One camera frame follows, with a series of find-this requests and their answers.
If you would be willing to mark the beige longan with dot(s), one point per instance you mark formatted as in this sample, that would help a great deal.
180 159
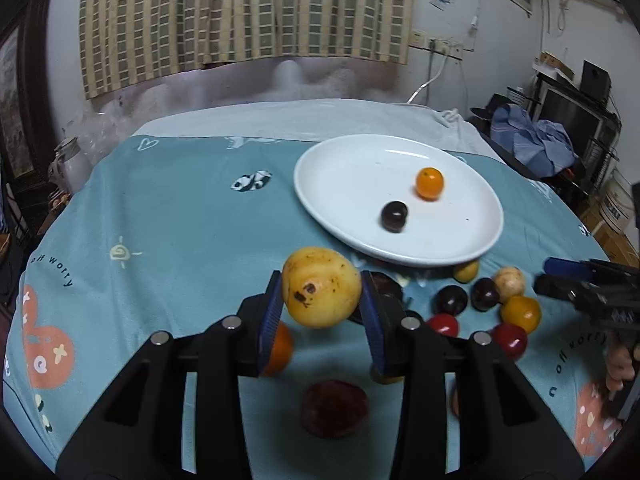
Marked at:
509 282

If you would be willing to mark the red cherry tomato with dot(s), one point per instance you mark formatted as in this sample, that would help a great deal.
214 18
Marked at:
444 325
511 341

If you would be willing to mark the white round plate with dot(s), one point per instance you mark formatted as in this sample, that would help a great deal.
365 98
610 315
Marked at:
360 195

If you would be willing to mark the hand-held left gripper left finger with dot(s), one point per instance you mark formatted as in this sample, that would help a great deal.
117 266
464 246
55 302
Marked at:
269 320

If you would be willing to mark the blue clothes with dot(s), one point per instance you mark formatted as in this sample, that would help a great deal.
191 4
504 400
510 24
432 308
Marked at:
540 142

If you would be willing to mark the cardboard box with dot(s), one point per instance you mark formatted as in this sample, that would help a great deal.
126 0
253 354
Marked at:
552 62

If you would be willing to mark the black speaker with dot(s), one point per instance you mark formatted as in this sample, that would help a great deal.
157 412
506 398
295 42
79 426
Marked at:
596 80

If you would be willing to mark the small orange tomato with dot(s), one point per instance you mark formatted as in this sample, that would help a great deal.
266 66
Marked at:
430 183

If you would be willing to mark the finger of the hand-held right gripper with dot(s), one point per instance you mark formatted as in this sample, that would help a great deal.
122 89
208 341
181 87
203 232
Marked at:
567 265
552 287

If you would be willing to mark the dark framed picture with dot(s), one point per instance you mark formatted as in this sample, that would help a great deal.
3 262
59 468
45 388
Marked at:
12 105

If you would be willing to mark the teal printed cloth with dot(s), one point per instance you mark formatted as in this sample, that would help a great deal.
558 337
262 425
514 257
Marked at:
165 240

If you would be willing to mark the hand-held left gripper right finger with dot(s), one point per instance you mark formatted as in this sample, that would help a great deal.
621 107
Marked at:
374 325

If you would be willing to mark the yellow-orange cherry tomato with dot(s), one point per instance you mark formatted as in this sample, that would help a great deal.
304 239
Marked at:
521 314

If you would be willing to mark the small yellow fruit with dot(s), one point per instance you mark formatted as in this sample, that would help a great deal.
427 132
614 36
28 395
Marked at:
466 271

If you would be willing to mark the dark purple cherry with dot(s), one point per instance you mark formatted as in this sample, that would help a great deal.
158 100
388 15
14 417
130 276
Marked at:
485 293
451 300
394 216

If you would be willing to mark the white power strip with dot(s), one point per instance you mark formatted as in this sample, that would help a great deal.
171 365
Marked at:
440 46

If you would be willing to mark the dark red passion fruit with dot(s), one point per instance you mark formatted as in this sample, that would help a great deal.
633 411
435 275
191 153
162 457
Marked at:
334 410

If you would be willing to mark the beige checked curtain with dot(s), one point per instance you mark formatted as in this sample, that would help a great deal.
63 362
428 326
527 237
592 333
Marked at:
240 10

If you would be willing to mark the yellow pear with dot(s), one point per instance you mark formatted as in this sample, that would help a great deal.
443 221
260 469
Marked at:
322 287

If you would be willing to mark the black monitor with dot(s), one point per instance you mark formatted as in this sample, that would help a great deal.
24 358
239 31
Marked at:
570 112

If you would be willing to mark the orange mandarin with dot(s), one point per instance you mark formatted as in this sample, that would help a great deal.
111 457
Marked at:
281 350

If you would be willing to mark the person's right hand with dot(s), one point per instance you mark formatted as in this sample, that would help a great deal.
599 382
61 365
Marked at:
619 367

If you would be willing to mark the white bed sheet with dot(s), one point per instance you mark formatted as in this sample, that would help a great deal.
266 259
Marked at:
280 120

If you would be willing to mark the white bucket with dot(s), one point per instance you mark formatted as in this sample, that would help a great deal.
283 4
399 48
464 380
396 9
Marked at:
617 202

